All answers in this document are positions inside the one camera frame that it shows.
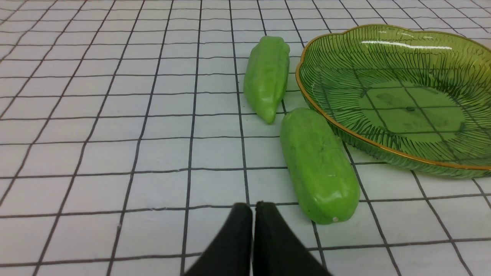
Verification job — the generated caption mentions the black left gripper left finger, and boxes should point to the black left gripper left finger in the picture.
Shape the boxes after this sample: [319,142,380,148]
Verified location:
[184,203,253,276]

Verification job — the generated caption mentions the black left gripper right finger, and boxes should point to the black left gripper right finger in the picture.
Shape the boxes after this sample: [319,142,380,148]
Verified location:
[252,201,331,276]

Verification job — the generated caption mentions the green toy cucumber rounded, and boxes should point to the green toy cucumber rounded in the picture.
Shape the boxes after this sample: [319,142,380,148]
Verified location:
[280,108,361,224]

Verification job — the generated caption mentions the green toy vegetable pointed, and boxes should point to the green toy vegetable pointed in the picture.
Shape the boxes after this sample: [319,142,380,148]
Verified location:
[243,36,290,125]

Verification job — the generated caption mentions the green glass plate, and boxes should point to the green glass plate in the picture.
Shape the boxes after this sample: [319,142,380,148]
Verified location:
[296,24,491,178]

